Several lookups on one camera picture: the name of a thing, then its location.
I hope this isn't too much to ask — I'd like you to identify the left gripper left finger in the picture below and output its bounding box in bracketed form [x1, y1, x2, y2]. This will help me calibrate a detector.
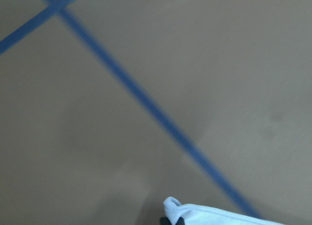
[159, 217, 169, 225]

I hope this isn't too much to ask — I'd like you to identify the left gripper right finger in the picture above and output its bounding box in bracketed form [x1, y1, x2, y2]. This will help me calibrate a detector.
[176, 218, 185, 225]

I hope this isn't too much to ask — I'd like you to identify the light blue t-shirt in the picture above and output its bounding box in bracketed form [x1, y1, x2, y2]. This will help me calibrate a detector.
[163, 197, 277, 225]

